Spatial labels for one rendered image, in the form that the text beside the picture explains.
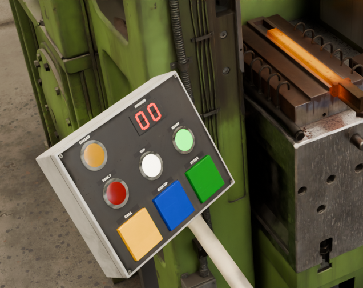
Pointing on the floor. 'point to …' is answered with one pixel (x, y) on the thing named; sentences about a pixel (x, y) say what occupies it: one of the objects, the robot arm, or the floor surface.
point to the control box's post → (148, 275)
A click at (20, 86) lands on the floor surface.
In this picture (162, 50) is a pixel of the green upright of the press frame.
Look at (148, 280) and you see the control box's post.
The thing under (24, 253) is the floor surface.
